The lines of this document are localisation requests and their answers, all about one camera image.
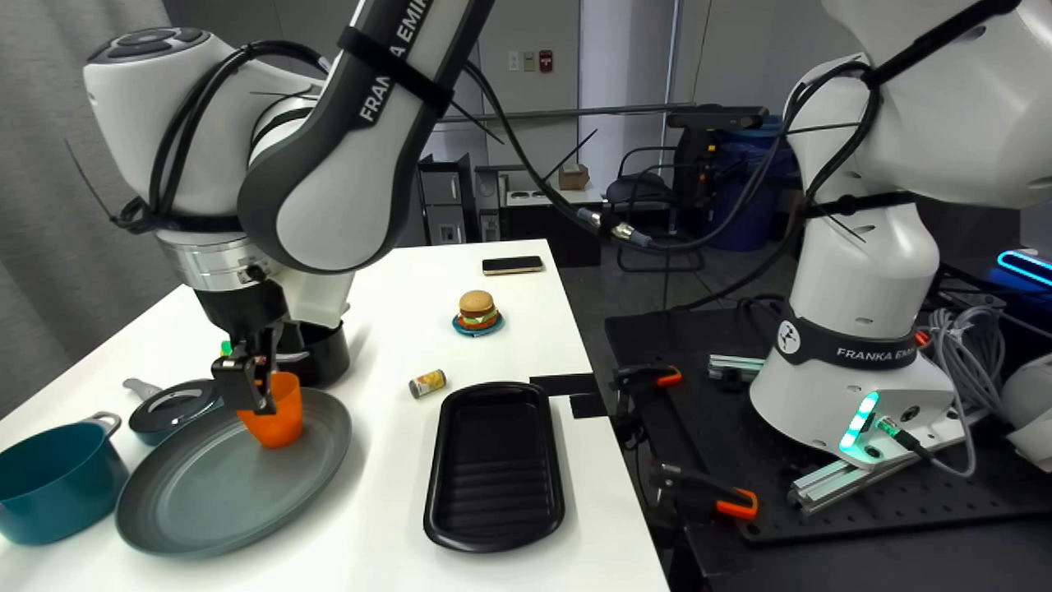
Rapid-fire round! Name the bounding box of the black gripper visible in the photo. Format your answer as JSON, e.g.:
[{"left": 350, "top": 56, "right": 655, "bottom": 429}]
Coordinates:
[{"left": 193, "top": 281, "right": 293, "bottom": 419}]

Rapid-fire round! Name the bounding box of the orange plastic cup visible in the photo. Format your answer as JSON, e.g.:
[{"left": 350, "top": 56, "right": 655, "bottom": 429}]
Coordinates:
[{"left": 236, "top": 369, "right": 308, "bottom": 453}]

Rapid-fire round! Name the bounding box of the grey round plate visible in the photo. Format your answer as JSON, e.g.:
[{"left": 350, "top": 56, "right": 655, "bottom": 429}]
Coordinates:
[{"left": 111, "top": 387, "right": 355, "bottom": 561}]

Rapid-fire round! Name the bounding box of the small brown cork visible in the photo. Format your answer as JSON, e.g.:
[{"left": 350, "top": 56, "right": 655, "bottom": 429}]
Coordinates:
[{"left": 409, "top": 369, "right": 449, "bottom": 401}]

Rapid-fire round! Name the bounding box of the large teal pot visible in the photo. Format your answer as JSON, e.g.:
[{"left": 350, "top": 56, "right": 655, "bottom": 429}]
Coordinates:
[{"left": 0, "top": 407, "right": 132, "bottom": 549}]

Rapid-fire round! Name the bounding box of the small teal saucer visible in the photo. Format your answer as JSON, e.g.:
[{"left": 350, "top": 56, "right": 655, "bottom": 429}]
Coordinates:
[{"left": 449, "top": 309, "right": 509, "bottom": 344}]

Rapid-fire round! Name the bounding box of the grey curtain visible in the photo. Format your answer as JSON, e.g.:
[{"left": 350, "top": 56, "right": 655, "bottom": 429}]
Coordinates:
[{"left": 0, "top": 0, "right": 260, "bottom": 421}]

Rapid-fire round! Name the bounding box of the toy hamburger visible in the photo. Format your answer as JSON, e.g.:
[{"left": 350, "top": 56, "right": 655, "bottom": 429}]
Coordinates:
[{"left": 458, "top": 286, "right": 503, "bottom": 334}]

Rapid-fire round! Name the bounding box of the black rectangular ridged tray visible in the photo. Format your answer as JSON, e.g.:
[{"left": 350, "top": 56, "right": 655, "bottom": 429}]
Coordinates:
[{"left": 420, "top": 379, "right": 573, "bottom": 557}]

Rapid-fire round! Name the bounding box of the black drawer cabinet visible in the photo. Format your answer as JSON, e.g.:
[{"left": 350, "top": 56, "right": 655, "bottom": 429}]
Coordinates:
[{"left": 414, "top": 151, "right": 486, "bottom": 246}]

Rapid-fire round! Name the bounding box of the flat black phone-like slab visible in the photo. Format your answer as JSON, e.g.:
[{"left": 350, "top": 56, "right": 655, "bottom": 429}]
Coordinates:
[{"left": 479, "top": 253, "right": 548, "bottom": 281}]

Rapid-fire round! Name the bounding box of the black clamp with orange grip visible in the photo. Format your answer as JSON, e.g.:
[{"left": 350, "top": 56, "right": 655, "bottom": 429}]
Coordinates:
[
  {"left": 609, "top": 362, "right": 692, "bottom": 404},
  {"left": 648, "top": 457, "right": 763, "bottom": 528}
]

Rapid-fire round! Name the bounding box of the black office chair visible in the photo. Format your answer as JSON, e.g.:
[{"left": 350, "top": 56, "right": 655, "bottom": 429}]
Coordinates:
[{"left": 609, "top": 146, "right": 711, "bottom": 277}]

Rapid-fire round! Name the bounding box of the black equipment on stand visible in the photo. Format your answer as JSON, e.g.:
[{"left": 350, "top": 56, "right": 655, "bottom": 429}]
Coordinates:
[{"left": 664, "top": 104, "right": 768, "bottom": 239}]

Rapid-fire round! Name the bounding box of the blue barrel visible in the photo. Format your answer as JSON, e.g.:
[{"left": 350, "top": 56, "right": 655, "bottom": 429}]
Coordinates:
[{"left": 711, "top": 116, "right": 810, "bottom": 253}]

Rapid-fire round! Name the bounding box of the black perforated mounting table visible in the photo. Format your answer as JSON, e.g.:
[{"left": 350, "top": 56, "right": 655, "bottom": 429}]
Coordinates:
[{"left": 580, "top": 300, "right": 1052, "bottom": 592}]

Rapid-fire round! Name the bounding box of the device with blue light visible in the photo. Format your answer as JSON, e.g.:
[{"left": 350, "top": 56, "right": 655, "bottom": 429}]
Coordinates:
[{"left": 990, "top": 246, "right": 1052, "bottom": 303}]

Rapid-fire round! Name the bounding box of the white plastic object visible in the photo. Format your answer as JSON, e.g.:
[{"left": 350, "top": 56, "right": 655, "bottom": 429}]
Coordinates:
[{"left": 999, "top": 354, "right": 1052, "bottom": 478}]

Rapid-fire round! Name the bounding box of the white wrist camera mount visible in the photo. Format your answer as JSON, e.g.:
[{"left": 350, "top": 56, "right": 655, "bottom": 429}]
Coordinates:
[{"left": 276, "top": 266, "right": 360, "bottom": 334}]

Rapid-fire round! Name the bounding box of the black table bracket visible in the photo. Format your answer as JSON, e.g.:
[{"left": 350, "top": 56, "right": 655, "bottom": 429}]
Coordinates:
[{"left": 525, "top": 372, "right": 609, "bottom": 421}]

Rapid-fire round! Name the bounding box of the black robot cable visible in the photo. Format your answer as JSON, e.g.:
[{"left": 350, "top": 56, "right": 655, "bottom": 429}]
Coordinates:
[{"left": 448, "top": 0, "right": 1029, "bottom": 256}]

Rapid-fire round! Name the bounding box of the white wall switch plate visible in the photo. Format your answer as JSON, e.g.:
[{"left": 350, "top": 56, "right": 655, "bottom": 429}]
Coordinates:
[{"left": 515, "top": 47, "right": 559, "bottom": 81}]

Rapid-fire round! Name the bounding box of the aluminium extrusion rail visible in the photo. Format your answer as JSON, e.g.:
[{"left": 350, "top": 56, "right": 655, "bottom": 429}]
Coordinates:
[{"left": 785, "top": 421, "right": 973, "bottom": 517}]

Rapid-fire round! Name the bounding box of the grey cable bundle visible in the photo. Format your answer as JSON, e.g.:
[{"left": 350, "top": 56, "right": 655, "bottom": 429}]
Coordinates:
[{"left": 917, "top": 300, "right": 1020, "bottom": 486}]

